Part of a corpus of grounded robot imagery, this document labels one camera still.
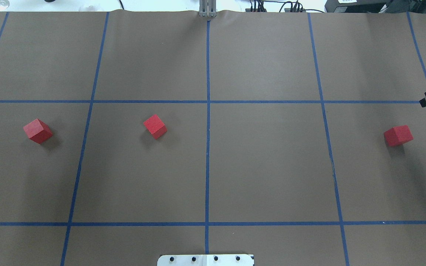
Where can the red block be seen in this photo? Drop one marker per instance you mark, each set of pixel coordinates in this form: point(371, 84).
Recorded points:
point(398, 135)
point(37, 131)
point(155, 126)

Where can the brown paper table mat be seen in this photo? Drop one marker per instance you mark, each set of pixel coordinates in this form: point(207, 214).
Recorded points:
point(274, 147)

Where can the aluminium frame post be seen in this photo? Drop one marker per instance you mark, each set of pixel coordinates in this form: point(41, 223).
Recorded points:
point(207, 8)

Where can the white mount base plate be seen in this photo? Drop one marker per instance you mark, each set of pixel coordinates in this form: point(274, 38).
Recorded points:
point(207, 260)

